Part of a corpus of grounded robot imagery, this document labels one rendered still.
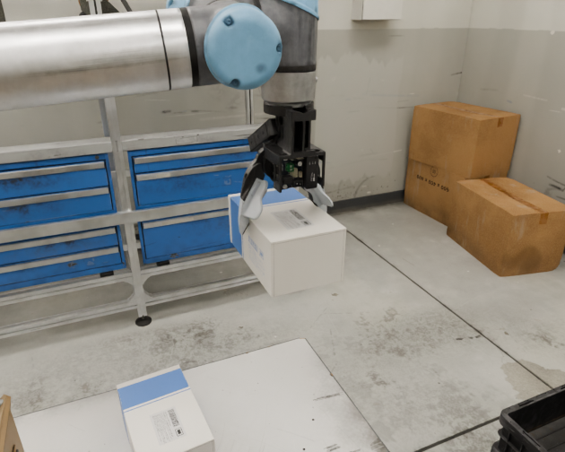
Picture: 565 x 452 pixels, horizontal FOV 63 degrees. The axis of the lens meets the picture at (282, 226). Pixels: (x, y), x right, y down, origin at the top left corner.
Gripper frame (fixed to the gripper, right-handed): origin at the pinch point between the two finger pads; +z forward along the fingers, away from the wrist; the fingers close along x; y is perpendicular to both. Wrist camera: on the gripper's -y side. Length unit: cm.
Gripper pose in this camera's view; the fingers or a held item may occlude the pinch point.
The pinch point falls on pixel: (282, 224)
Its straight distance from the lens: 75.2
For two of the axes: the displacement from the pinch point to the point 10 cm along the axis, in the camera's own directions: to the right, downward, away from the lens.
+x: 9.2, -1.7, 3.6
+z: 0.0, 9.1, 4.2
